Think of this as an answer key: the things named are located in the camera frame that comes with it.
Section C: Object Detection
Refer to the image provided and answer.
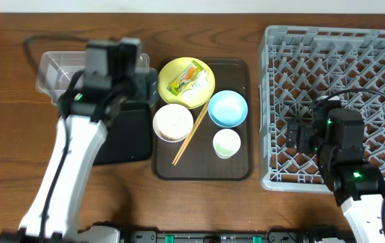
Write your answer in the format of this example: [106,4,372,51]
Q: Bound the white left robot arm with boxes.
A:
[0,34,153,242]

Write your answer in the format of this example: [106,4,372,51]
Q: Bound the white cup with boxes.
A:
[212,129,241,159]

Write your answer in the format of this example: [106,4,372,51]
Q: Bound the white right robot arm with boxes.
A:
[286,97,385,242]

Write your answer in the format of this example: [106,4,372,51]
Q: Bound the white bowl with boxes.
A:
[152,104,194,142]

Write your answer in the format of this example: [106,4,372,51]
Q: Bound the pile of rice grains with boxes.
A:
[158,114,192,141]

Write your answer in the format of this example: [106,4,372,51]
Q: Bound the yellow plate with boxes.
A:
[158,57,215,109]

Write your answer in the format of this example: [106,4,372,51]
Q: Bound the clear plastic waste bin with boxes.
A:
[36,51,159,107]

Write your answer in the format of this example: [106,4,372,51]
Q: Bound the light blue bowl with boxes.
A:
[208,90,249,128]

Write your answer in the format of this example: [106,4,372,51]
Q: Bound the grey dishwasher rack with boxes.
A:
[258,26,385,193]

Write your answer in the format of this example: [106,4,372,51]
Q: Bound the dark brown serving tray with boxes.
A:
[152,58,254,181]

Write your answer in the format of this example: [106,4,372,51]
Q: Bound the green orange snack wrapper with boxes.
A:
[167,61,205,96]

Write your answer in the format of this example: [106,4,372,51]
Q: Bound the black waste tray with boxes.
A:
[94,101,152,165]

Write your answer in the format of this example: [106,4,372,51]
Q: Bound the wooden chopstick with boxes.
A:
[171,101,209,165]
[173,103,210,167]

